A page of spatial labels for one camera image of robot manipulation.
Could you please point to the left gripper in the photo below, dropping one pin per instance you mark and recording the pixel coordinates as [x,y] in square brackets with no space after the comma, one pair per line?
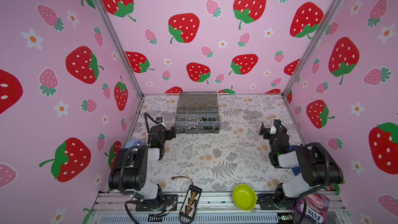
[167,134]

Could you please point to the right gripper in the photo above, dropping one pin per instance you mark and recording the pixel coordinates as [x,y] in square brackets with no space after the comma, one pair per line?
[268,133]

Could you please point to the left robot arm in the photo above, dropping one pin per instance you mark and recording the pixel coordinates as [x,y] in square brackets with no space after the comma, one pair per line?
[129,172]

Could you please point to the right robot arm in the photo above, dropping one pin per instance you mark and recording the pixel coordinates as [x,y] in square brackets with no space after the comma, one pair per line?
[318,170]

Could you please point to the blue tissue pack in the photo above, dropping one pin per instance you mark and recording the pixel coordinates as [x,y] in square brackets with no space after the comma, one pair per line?
[133,142]

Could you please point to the grey compartment organizer box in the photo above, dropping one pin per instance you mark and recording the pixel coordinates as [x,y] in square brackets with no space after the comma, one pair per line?
[197,113]

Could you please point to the lime green bowl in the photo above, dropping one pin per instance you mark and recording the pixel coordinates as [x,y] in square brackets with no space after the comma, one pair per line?
[244,197]

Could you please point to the purple Fox's candy bag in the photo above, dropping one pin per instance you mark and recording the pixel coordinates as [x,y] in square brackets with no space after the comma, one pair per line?
[317,208]

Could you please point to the black battery charger board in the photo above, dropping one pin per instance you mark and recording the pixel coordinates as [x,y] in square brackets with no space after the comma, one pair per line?
[190,204]

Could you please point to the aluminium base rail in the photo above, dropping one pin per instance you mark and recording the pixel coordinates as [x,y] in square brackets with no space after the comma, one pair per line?
[213,208]

